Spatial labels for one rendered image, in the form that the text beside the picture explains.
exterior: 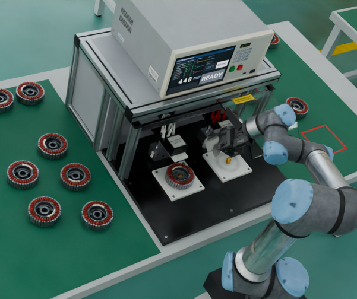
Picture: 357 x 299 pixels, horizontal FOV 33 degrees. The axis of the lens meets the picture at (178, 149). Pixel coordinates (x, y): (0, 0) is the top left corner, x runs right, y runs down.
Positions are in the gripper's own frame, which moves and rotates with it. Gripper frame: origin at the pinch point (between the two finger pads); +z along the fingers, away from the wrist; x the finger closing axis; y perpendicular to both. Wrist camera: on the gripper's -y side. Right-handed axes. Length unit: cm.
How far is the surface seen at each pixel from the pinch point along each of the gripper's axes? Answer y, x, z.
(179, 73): -16.1, -20.6, -5.3
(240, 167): -9.6, 33.9, 10.6
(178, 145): -5.6, 1.3, 14.5
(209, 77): -22.6, -6.2, -6.4
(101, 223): 26.6, -15.1, 33.7
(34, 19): -164, 11, 163
